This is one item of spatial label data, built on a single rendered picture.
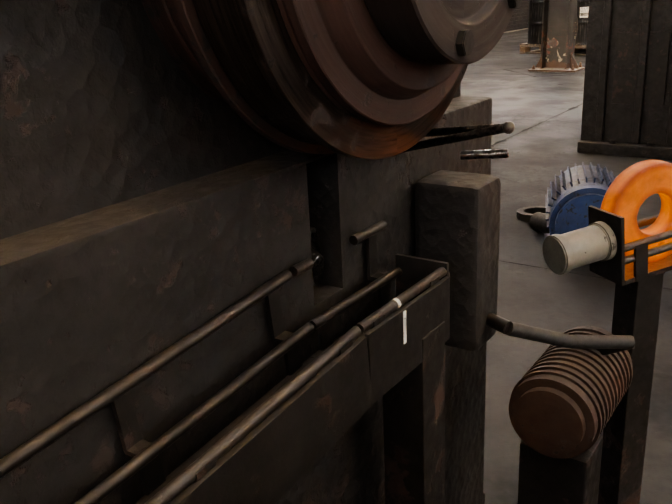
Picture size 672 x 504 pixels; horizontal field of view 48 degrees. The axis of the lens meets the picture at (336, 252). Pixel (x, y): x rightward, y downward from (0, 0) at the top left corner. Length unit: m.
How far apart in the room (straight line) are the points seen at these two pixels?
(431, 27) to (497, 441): 1.38
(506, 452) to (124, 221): 1.38
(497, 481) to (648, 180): 0.84
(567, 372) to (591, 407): 0.06
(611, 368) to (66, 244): 0.81
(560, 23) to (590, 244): 8.58
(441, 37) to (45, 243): 0.37
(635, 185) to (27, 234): 0.85
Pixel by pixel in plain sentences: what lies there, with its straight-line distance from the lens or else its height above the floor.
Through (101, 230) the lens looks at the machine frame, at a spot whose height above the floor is 0.87.
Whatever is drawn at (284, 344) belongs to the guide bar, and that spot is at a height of 0.70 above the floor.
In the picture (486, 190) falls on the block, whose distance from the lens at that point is 1.01.
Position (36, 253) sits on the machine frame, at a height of 0.87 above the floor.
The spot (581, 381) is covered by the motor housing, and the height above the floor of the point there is 0.52.
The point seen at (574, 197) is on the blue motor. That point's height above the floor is 0.30.
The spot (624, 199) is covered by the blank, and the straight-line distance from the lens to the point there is 1.19.
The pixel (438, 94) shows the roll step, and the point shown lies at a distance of 0.84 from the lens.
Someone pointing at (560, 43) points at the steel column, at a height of 0.32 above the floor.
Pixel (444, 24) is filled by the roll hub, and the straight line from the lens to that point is 0.69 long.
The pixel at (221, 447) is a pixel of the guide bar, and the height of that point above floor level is 0.69.
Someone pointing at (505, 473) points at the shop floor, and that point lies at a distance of 1.81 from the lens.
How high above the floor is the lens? 1.05
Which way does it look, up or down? 19 degrees down
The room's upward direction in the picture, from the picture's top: 3 degrees counter-clockwise
